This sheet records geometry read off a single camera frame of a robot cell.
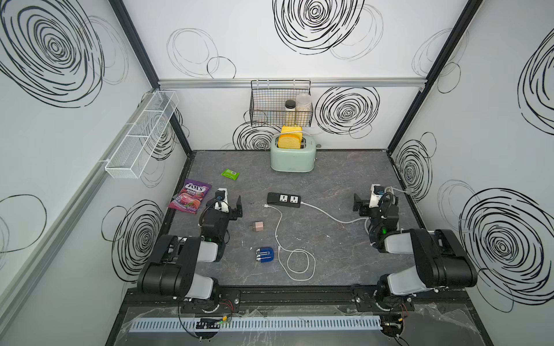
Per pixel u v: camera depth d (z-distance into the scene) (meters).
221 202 0.74
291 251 0.85
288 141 0.97
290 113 0.85
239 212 0.83
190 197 0.99
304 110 0.85
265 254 0.82
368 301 0.73
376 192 0.78
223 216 0.69
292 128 1.02
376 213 0.78
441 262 0.44
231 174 1.08
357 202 0.84
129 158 0.71
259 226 0.89
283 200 0.97
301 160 1.08
